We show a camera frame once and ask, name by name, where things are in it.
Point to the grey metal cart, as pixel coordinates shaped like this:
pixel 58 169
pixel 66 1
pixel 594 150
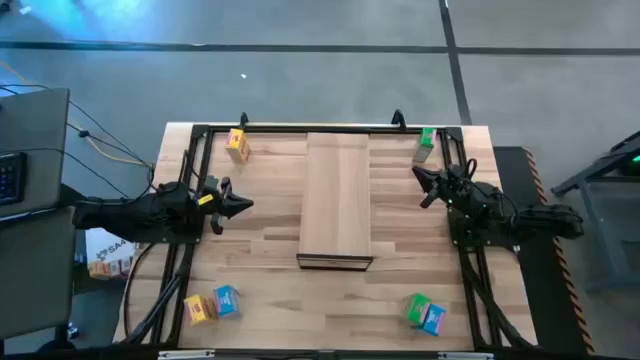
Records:
pixel 600 225

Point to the black keyboard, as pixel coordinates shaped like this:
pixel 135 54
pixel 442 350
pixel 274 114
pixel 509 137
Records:
pixel 11 177

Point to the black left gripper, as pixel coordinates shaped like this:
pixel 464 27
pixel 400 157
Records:
pixel 216 207

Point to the wooden box tray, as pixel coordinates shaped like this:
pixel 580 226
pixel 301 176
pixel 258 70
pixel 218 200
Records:
pixel 335 200

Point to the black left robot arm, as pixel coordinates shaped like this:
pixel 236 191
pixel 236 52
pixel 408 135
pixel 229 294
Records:
pixel 150 210

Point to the silver metal bracket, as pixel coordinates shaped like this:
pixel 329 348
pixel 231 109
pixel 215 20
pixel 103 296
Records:
pixel 465 356
pixel 185 354

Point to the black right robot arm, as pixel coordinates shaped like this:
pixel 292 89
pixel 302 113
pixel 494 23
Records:
pixel 545 220

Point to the black hazard-striped floor mat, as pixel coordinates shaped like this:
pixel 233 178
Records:
pixel 535 300

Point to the white printed cardboard box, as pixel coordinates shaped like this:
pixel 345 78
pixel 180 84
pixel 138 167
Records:
pixel 102 245

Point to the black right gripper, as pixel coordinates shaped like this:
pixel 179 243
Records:
pixel 452 185

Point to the yellow cereal box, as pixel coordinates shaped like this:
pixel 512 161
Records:
pixel 235 140
pixel 197 310

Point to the black clamp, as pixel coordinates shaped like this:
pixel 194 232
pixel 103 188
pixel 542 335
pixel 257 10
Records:
pixel 243 120
pixel 398 119

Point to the grey desk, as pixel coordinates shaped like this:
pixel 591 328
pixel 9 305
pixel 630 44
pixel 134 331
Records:
pixel 35 125

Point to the green cereal box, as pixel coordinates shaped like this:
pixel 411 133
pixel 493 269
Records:
pixel 416 307
pixel 426 137

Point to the blue cereal box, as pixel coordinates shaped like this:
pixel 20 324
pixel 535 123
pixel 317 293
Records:
pixel 434 320
pixel 227 301

